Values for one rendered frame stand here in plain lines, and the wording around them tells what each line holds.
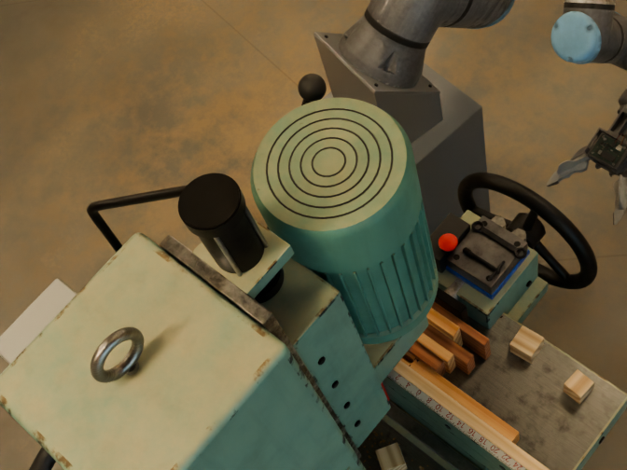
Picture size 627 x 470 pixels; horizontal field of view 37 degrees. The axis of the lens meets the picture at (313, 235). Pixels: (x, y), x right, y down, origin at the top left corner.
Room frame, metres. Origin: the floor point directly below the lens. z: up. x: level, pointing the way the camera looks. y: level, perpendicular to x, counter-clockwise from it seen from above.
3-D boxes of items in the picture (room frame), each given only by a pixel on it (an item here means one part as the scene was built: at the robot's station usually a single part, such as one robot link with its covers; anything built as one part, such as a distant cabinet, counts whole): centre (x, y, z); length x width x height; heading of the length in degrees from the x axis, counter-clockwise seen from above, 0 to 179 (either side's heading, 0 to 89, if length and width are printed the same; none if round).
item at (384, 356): (0.53, -0.03, 1.03); 0.14 x 0.07 x 0.09; 118
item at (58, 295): (0.52, 0.30, 1.40); 0.10 x 0.06 x 0.16; 118
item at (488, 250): (0.63, -0.22, 0.99); 0.13 x 0.11 x 0.06; 28
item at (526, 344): (0.47, -0.23, 0.92); 0.04 x 0.04 x 0.03; 32
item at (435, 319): (0.59, -0.10, 0.94); 0.17 x 0.02 x 0.07; 28
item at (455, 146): (1.24, -0.28, 0.28); 0.30 x 0.30 x 0.55; 20
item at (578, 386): (0.38, -0.27, 0.92); 0.03 x 0.03 x 0.04; 23
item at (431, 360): (0.57, -0.05, 0.92); 0.18 x 0.02 x 0.05; 28
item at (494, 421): (0.61, -0.01, 0.92); 0.60 x 0.02 x 0.04; 28
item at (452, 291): (0.59, -0.17, 0.95); 0.09 x 0.07 x 0.09; 28
